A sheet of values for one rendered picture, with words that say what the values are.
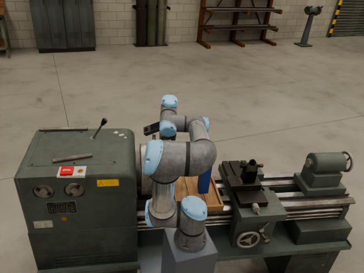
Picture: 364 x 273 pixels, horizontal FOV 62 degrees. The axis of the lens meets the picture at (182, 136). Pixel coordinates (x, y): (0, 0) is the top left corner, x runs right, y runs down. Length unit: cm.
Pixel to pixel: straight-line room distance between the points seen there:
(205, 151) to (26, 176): 99
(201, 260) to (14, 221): 218
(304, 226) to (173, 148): 156
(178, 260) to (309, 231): 117
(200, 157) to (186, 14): 800
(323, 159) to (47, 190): 169
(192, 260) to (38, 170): 87
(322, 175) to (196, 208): 117
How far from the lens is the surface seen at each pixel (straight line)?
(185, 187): 208
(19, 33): 817
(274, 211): 201
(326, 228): 242
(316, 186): 231
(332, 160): 227
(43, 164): 172
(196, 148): 97
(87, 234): 191
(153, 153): 95
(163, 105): 140
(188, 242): 142
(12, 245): 310
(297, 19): 1108
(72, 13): 757
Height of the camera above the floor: 225
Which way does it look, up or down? 32 degrees down
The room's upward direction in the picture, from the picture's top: 5 degrees clockwise
